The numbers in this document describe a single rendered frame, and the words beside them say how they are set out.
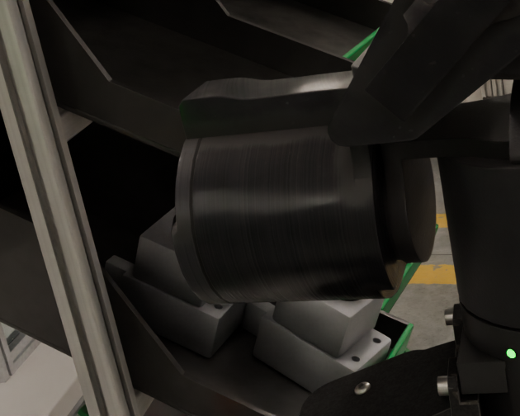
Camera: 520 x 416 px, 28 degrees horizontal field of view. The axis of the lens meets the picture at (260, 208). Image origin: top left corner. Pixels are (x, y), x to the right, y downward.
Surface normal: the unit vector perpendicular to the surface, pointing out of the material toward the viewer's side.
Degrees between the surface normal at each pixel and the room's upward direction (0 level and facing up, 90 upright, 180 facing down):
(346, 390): 20
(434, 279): 0
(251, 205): 71
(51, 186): 90
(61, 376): 0
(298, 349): 85
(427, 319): 0
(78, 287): 90
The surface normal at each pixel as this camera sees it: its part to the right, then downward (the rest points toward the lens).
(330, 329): -0.57, 0.32
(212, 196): -0.39, -0.17
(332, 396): -0.51, -0.83
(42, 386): -0.19, -0.92
